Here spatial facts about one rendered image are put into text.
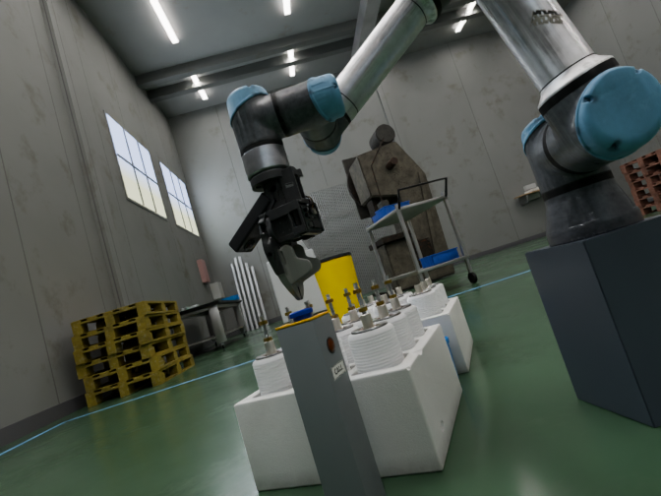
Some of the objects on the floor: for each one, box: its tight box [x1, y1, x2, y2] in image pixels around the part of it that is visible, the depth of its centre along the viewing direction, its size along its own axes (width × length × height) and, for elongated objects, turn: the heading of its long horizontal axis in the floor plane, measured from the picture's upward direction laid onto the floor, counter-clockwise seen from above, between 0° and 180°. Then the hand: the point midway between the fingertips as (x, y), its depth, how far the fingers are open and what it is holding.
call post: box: [276, 313, 387, 496], centre depth 65 cm, size 7×7×31 cm
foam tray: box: [234, 324, 462, 491], centre depth 94 cm, size 39×39×18 cm
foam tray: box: [420, 296, 473, 374], centre depth 143 cm, size 39×39×18 cm
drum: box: [315, 252, 363, 324], centre depth 392 cm, size 41×41×65 cm
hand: (294, 293), depth 67 cm, fingers closed
